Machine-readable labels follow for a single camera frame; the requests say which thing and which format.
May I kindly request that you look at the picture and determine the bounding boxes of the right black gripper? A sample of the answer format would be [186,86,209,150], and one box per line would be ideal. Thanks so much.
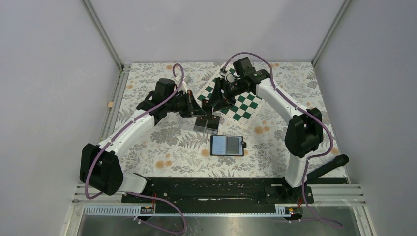
[206,77,247,113]

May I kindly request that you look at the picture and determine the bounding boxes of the black cylindrical handle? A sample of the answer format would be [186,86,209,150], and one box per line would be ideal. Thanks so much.
[307,154,349,182]

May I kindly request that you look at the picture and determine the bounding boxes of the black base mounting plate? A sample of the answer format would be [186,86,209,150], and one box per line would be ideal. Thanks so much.
[121,177,348,215]

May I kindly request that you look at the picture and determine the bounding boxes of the black leather card holder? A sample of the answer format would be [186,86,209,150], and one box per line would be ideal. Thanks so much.
[209,135,247,156]

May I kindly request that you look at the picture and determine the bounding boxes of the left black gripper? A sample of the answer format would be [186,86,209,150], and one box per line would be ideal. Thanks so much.
[166,90,207,118]

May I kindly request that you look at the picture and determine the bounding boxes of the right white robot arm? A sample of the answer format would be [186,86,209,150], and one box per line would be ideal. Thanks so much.
[208,57,324,203]

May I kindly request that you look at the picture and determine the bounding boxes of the floral patterned table mat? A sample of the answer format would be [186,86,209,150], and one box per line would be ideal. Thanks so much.
[115,62,334,177]

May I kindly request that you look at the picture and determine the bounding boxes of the clear acrylic card stand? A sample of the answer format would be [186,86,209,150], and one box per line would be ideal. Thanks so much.
[179,114,222,135]

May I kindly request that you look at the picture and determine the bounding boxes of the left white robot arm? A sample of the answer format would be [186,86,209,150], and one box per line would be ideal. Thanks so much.
[79,78,206,202]

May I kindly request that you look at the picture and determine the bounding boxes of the grey slotted cable duct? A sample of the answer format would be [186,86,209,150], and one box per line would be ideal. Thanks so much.
[83,204,303,217]

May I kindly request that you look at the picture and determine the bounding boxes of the green white checkerboard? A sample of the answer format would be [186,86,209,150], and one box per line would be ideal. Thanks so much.
[197,67,264,124]

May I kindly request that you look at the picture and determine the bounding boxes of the aluminium frame rails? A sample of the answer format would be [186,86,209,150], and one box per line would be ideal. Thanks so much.
[66,0,375,236]

